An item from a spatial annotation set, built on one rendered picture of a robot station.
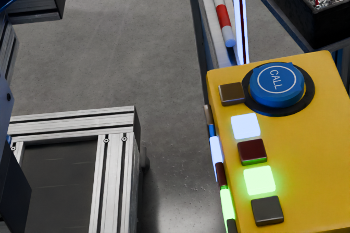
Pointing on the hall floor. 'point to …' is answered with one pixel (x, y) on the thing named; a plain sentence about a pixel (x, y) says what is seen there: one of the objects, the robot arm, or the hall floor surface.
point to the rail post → (197, 34)
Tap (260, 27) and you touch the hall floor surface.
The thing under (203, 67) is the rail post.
